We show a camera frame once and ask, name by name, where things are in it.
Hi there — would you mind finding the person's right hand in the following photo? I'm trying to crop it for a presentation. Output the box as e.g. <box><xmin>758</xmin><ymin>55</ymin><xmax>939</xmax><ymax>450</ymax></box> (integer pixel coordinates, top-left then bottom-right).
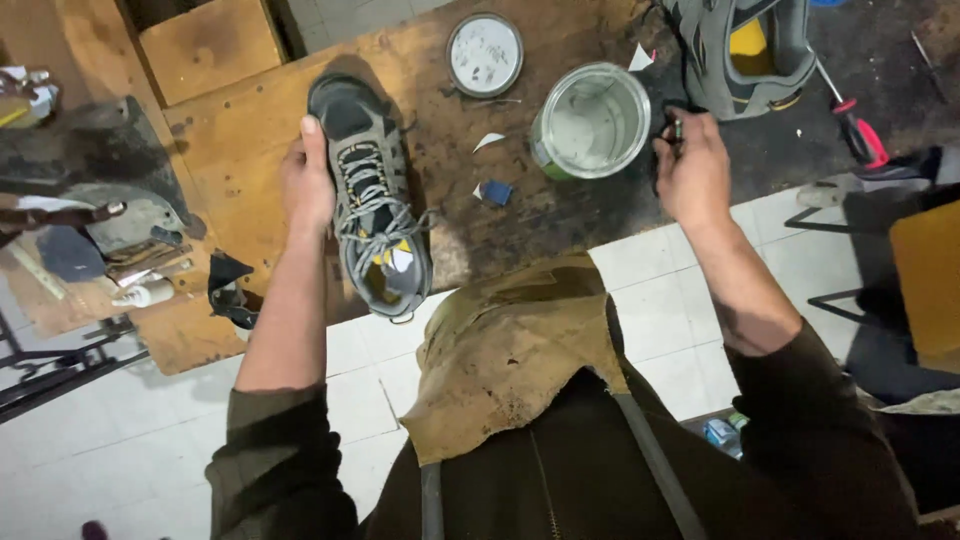
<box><xmin>651</xmin><ymin>106</ymin><xmax>733</xmax><ymax>235</ymax></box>

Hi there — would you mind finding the person's left hand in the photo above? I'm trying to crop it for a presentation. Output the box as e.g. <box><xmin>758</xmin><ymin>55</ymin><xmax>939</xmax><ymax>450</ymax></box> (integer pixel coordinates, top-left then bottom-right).
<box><xmin>280</xmin><ymin>114</ymin><xmax>338</xmax><ymax>237</ymax></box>

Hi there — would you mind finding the grey hiking shoe with laces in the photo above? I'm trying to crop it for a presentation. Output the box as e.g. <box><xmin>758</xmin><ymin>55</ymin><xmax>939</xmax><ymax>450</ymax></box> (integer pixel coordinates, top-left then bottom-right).
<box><xmin>306</xmin><ymin>72</ymin><xmax>436</xmax><ymax>325</ymax></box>

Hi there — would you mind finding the open metal glue can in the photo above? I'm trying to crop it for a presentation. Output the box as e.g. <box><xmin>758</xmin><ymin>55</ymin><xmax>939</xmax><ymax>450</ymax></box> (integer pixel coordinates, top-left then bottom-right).
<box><xmin>529</xmin><ymin>61</ymin><xmax>653</xmax><ymax>182</ymax></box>

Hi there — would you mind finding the grey hiking shoe yellow lining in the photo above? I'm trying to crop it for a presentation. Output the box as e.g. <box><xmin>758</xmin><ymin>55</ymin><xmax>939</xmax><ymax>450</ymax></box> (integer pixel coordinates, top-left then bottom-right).
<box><xmin>660</xmin><ymin>0</ymin><xmax>819</xmax><ymax>123</ymax></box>

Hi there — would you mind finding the round metal can lid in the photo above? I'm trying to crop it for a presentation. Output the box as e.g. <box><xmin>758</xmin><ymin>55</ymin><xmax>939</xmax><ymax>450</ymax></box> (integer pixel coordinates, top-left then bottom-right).
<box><xmin>445</xmin><ymin>12</ymin><xmax>525</xmax><ymax>100</ymax></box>

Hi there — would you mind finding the thin metal awl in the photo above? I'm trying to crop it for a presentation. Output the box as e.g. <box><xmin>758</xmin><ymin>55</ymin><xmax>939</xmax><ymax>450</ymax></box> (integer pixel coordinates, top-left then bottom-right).
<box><xmin>909</xmin><ymin>30</ymin><xmax>951</xmax><ymax>105</ymax></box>

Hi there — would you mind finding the tan leather apron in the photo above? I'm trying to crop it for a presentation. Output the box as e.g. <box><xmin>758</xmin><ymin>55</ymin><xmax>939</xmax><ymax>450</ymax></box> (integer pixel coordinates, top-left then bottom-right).
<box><xmin>399</xmin><ymin>250</ymin><xmax>631</xmax><ymax>468</ymax></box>

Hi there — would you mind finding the plastic bottle with green cap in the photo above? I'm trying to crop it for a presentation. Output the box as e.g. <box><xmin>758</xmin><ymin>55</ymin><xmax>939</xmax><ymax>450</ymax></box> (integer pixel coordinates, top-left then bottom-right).
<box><xmin>702</xmin><ymin>411</ymin><xmax>751</xmax><ymax>460</ymax></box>

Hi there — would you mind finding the wooden board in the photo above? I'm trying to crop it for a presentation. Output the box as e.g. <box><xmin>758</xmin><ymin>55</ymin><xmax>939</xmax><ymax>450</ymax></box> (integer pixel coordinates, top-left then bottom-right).
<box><xmin>137</xmin><ymin>0</ymin><xmax>285</xmax><ymax>108</ymax></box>

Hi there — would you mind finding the white glue tube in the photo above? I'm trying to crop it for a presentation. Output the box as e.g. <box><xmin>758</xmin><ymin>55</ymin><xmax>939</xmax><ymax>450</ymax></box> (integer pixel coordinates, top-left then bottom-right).
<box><xmin>111</xmin><ymin>279</ymin><xmax>176</xmax><ymax>309</ymax></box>

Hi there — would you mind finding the heap of cobbler tools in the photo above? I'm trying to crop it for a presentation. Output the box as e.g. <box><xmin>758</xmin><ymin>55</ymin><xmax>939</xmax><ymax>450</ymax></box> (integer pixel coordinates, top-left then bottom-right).
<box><xmin>0</xmin><ymin>221</ymin><xmax>198</xmax><ymax>316</ymax></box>

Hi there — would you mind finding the black metal rack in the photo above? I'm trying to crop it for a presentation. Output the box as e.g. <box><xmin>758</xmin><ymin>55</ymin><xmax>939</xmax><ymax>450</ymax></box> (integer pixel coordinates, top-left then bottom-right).
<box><xmin>0</xmin><ymin>311</ymin><xmax>151</xmax><ymax>426</ymax></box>

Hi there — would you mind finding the red handled screwdriver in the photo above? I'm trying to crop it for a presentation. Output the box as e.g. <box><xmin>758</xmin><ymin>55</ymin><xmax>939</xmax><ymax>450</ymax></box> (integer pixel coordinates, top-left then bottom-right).
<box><xmin>807</xmin><ymin>45</ymin><xmax>891</xmax><ymax>171</ymax></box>

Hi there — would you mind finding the black metal frame chair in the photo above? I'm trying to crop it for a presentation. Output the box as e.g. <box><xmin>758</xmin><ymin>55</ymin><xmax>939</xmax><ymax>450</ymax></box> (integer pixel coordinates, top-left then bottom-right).
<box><xmin>783</xmin><ymin>146</ymin><xmax>960</xmax><ymax>406</ymax></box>

